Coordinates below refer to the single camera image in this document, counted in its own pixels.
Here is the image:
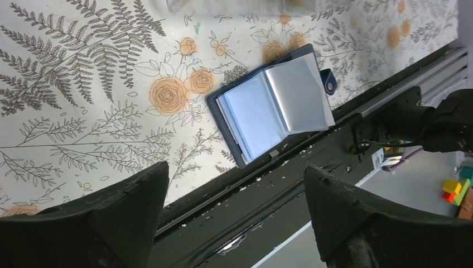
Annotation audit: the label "floral tablecloth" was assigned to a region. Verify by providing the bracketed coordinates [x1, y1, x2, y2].
[1, 1, 458, 217]

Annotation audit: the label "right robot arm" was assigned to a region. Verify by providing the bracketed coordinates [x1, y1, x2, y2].
[382, 89, 472, 153]

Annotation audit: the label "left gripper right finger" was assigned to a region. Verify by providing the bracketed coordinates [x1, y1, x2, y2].
[303, 164, 472, 267]

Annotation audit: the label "clear plastic card box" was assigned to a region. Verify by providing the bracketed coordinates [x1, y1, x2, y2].
[166, 0, 330, 16]

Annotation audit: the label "colourful toy blocks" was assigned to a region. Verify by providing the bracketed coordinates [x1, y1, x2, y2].
[442, 165, 472, 220]

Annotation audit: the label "blue leather card holder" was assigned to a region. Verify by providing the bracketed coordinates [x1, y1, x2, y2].
[206, 44, 337, 169]

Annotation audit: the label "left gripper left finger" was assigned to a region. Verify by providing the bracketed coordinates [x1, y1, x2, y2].
[1, 161, 169, 267]

